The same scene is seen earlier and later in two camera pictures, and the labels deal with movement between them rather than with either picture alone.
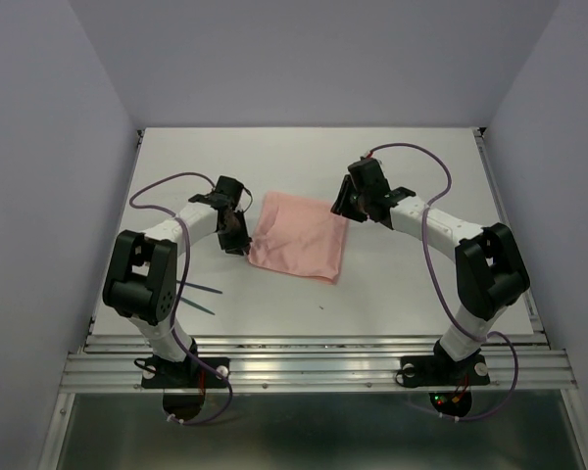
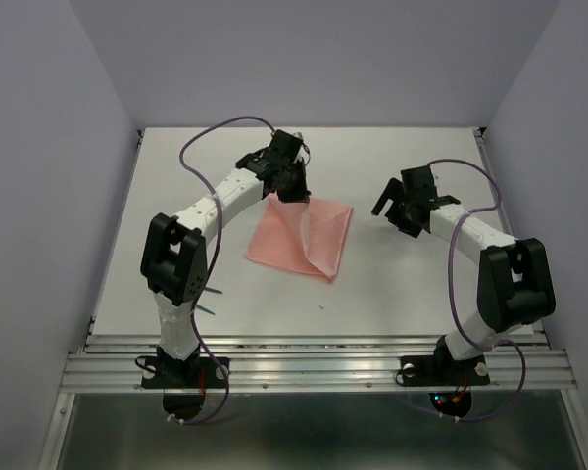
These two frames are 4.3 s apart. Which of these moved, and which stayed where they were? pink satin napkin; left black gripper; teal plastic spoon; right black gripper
Moved: left black gripper; right black gripper
Stayed: pink satin napkin; teal plastic spoon
